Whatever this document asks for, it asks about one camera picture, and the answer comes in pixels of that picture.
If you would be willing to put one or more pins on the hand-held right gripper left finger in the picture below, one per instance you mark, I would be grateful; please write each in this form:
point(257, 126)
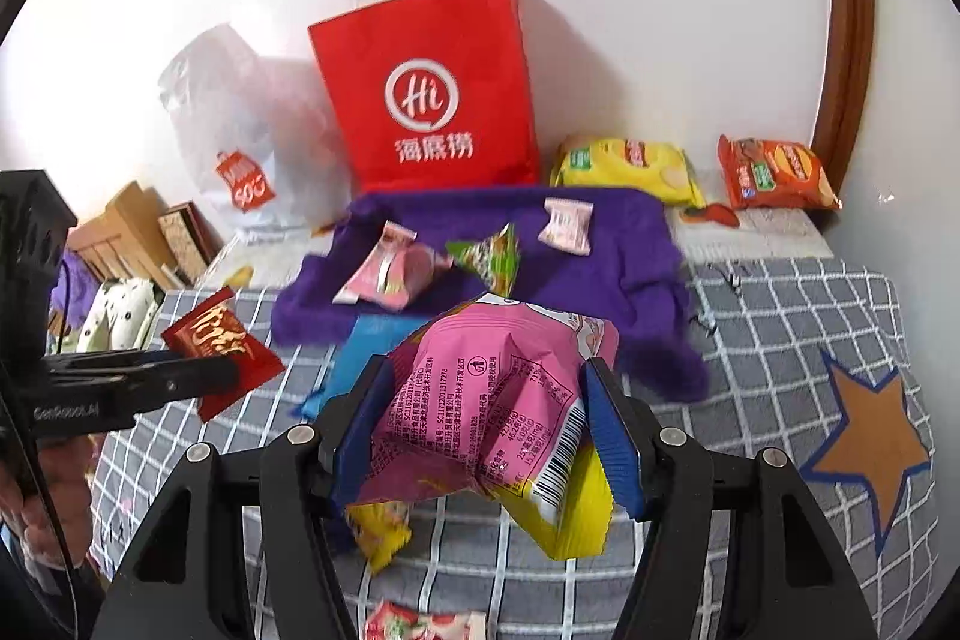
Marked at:
point(360, 437)

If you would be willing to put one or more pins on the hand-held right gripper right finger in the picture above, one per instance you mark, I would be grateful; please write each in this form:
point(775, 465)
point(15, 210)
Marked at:
point(615, 437)

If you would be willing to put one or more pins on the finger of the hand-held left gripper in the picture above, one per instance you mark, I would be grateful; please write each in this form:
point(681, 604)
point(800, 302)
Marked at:
point(172, 377)

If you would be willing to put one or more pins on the red snack packet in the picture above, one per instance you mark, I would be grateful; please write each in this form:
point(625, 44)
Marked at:
point(225, 340)

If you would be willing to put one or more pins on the yellow snack packet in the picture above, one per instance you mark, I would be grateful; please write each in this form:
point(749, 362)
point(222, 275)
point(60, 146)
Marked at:
point(382, 535)

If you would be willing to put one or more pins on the magenta snack packet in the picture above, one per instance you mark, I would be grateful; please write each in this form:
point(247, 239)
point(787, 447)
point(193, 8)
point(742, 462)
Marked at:
point(480, 400)

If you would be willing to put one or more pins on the pale pink snack packet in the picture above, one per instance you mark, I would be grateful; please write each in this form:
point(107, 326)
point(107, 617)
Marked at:
point(390, 272)

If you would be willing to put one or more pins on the purple fabric tray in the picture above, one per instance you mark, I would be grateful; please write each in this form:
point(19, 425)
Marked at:
point(615, 265)

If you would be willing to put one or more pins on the strawberry print snack packet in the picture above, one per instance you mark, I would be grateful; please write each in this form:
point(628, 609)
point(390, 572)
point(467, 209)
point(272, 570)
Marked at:
point(420, 625)

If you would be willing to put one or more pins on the small white pink packet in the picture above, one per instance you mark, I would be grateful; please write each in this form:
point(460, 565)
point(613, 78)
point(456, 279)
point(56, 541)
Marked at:
point(566, 227)

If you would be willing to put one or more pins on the green snack packet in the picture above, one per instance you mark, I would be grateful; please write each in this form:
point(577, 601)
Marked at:
point(487, 257)

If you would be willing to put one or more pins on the person's left hand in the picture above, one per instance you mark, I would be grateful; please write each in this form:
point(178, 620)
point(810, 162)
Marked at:
point(64, 497)

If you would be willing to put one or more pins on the purple plush toy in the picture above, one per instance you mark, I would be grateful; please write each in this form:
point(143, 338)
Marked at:
point(71, 287)

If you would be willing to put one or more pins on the white floral pillow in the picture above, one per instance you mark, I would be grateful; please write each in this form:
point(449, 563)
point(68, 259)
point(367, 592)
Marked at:
point(120, 310)

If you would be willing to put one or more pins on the blue tissue box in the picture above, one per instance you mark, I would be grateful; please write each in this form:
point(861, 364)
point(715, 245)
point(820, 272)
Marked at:
point(360, 347)

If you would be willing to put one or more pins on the wooden bed headboard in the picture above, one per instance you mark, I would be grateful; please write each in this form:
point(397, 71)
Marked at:
point(127, 235)

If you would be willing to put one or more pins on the patterned gift box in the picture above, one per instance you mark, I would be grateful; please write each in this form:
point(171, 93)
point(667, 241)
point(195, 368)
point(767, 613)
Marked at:
point(187, 235)

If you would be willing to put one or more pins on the grey checked blanket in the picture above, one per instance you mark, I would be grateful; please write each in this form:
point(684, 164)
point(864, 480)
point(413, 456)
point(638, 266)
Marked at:
point(750, 347)

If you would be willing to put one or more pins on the yellow chips bag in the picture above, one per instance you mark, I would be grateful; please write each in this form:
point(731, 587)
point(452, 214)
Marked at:
point(622, 168)

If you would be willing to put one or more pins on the white plastic shopping bag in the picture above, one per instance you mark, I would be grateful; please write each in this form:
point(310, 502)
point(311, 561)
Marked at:
point(247, 108)

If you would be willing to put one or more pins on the orange chips bag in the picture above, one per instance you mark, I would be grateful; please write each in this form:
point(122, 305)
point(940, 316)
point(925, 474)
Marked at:
point(772, 171)

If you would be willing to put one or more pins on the red paper bag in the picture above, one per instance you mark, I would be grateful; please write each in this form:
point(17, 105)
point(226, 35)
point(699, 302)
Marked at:
point(450, 33)

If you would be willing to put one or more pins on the brown wooden door frame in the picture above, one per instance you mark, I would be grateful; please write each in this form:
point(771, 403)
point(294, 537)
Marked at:
point(847, 10)

